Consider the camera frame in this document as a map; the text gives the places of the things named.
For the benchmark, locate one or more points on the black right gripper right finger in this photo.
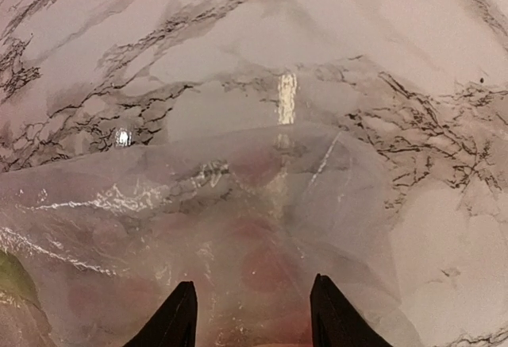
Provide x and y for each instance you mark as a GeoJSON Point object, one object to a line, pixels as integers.
{"type": "Point", "coordinates": [335, 322]}

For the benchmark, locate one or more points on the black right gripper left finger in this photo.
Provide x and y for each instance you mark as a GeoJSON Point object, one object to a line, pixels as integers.
{"type": "Point", "coordinates": [174, 323]}

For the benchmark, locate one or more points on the clear zip top bag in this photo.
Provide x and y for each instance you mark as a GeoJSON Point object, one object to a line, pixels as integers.
{"type": "Point", "coordinates": [92, 246]}

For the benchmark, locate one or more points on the green fake cabbage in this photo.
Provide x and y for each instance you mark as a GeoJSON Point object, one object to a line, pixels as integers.
{"type": "Point", "coordinates": [17, 286]}

